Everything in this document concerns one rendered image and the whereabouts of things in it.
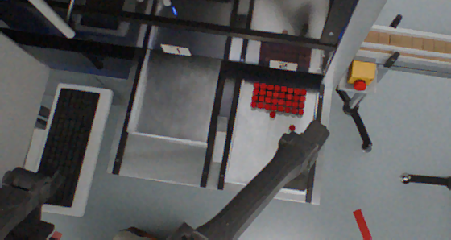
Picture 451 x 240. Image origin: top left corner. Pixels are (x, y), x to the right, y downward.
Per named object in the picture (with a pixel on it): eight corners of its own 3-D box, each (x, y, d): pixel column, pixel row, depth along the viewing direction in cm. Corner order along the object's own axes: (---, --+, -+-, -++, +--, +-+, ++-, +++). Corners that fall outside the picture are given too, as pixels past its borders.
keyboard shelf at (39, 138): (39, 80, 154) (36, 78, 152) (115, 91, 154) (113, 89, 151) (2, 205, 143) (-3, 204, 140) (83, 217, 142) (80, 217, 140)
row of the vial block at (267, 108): (250, 104, 143) (250, 101, 139) (303, 112, 143) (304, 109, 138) (250, 110, 143) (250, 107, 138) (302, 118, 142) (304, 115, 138)
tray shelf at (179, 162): (139, 39, 150) (138, 37, 149) (333, 68, 149) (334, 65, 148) (106, 173, 138) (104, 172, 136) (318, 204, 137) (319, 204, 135)
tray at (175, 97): (151, 39, 149) (149, 35, 145) (225, 50, 148) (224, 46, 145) (130, 133, 140) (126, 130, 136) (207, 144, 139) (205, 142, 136)
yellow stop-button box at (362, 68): (349, 63, 140) (353, 54, 133) (370, 65, 140) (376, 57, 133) (346, 84, 138) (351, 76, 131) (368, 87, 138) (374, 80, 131)
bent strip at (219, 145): (219, 119, 142) (217, 115, 136) (228, 121, 142) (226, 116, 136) (212, 161, 138) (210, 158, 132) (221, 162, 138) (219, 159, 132)
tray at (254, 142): (242, 83, 145) (242, 80, 142) (317, 94, 145) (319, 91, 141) (225, 181, 136) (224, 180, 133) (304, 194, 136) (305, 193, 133)
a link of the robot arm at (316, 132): (277, 142, 94) (310, 162, 91) (304, 102, 97) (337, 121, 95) (279, 159, 104) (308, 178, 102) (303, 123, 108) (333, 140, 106)
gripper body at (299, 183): (309, 153, 112) (313, 145, 105) (305, 192, 108) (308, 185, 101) (285, 150, 112) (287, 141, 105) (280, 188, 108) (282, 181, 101)
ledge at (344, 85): (341, 52, 151) (342, 51, 149) (377, 58, 151) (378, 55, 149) (337, 89, 147) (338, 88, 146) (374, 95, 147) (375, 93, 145)
